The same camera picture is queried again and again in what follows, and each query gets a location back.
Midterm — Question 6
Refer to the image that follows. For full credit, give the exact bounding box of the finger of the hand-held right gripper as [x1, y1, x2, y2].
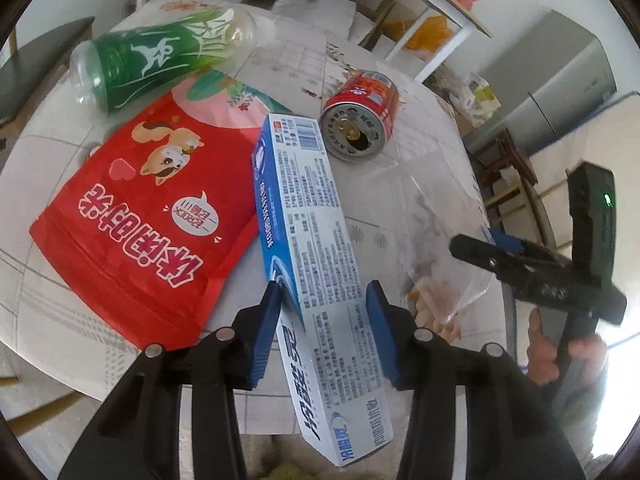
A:
[448, 233, 557, 292]
[489, 227, 527, 256]

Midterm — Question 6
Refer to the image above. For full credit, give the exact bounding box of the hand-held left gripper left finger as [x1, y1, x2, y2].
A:
[57, 282, 283, 480]

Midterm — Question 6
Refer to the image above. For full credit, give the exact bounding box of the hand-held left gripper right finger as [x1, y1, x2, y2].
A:
[365, 280, 587, 480]

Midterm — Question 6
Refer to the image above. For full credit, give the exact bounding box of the clear plastic bag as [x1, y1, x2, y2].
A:
[345, 162, 494, 327]

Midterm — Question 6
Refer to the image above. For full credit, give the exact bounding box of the blue toothpaste box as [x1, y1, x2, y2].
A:
[250, 113, 397, 469]

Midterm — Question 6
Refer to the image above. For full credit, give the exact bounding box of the red snack bag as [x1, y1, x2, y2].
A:
[28, 70, 296, 354]

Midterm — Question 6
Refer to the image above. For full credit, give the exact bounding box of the green label plastic bottle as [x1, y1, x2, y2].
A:
[68, 7, 257, 114]

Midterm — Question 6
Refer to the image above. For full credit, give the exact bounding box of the person's right forearm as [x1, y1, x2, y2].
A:
[549, 360, 626, 472]

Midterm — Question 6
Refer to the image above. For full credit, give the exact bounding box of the person's right hand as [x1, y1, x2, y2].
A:
[527, 307, 609, 387]

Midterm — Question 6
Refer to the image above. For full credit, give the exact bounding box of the dark wooden stool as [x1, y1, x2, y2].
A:
[464, 127, 539, 212]

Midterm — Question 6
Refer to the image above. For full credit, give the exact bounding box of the white plastic bag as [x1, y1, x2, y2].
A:
[449, 72, 502, 122]

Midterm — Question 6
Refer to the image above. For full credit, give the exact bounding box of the grey refrigerator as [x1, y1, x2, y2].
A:
[474, 9, 617, 157]

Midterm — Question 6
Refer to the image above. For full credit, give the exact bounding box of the red drink can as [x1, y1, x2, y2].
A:
[319, 70, 400, 162]

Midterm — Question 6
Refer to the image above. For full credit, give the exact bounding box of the floral tablecloth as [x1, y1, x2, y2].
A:
[0, 0, 517, 432]

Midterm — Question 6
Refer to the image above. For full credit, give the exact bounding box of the crumpled white plastic sheet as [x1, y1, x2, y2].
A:
[272, 0, 359, 29]

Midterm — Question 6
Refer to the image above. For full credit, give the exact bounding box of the white frame table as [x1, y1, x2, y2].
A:
[134, 0, 494, 84]

